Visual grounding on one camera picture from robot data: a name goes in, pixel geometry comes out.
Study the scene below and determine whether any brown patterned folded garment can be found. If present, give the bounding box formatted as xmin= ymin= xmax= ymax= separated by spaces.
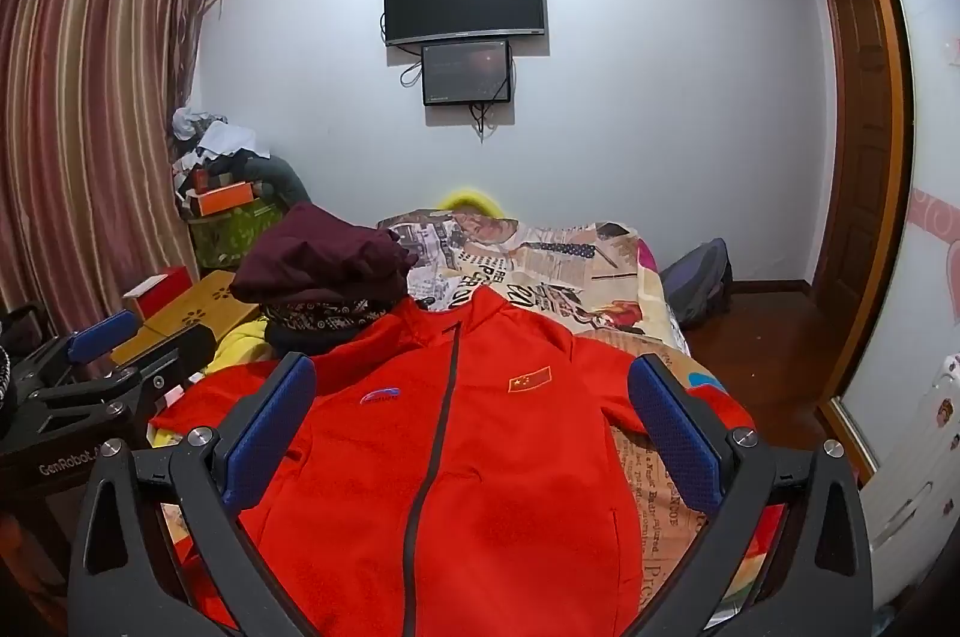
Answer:
xmin=259 ymin=295 xmax=398 ymax=332

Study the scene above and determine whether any small black wall monitor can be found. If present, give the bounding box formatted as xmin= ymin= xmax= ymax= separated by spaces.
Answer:
xmin=421 ymin=40 xmax=513 ymax=107

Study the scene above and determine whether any yellow garment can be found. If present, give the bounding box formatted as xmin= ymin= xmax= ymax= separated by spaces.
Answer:
xmin=150 ymin=316 xmax=272 ymax=450

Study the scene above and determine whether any yellow-green pillow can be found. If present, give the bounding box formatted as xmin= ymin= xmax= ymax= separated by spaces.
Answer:
xmin=439 ymin=187 xmax=512 ymax=219

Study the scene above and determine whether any black folded garment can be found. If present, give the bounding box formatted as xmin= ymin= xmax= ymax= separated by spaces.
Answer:
xmin=262 ymin=314 xmax=392 ymax=359

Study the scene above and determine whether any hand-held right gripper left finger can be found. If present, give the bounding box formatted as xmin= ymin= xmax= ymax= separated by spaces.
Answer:
xmin=66 ymin=352 xmax=320 ymax=637

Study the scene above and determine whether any white stickered cabinet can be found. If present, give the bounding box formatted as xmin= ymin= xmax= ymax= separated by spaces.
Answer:
xmin=861 ymin=352 xmax=960 ymax=612

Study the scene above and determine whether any red box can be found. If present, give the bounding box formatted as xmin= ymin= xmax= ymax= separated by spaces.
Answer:
xmin=122 ymin=265 xmax=188 ymax=323

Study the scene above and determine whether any striped red curtain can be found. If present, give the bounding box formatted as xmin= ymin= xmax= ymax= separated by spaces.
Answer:
xmin=0 ymin=0 xmax=220 ymax=324

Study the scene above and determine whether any dark grey cloth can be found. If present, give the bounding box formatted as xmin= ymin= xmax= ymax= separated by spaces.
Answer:
xmin=247 ymin=152 xmax=310 ymax=219

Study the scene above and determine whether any wooden door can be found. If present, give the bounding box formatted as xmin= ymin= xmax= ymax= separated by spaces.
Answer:
xmin=816 ymin=0 xmax=902 ymax=432

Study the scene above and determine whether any orange box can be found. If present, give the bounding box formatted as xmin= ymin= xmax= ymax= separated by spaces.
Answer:
xmin=187 ymin=181 xmax=254 ymax=219

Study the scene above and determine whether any green patterned box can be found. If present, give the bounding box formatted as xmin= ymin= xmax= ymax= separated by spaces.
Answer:
xmin=187 ymin=198 xmax=284 ymax=278

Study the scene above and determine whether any wooden folding table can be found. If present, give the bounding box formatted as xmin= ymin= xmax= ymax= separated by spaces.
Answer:
xmin=111 ymin=269 xmax=260 ymax=369

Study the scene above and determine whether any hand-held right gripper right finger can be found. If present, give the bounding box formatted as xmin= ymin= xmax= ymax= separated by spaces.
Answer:
xmin=627 ymin=352 xmax=876 ymax=637

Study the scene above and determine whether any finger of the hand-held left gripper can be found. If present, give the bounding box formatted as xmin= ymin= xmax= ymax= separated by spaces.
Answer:
xmin=15 ymin=309 xmax=145 ymax=394
xmin=45 ymin=323 xmax=220 ymax=435

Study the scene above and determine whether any maroon folded garment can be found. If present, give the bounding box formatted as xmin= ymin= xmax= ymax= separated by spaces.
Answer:
xmin=229 ymin=202 xmax=419 ymax=308

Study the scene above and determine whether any grey backpack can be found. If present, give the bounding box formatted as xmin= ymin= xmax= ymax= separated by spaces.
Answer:
xmin=660 ymin=238 xmax=734 ymax=330

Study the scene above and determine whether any printed bed sheet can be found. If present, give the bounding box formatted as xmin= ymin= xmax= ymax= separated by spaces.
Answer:
xmin=150 ymin=205 xmax=760 ymax=637

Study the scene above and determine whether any red zip jacket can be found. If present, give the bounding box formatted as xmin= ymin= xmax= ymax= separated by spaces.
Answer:
xmin=150 ymin=286 xmax=758 ymax=637

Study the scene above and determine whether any black monitor cable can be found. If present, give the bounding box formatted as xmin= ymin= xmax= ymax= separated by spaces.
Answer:
xmin=469 ymin=100 xmax=502 ymax=144

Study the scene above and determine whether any pile of clutter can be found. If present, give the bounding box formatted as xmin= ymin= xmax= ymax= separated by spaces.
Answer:
xmin=169 ymin=107 xmax=262 ymax=192

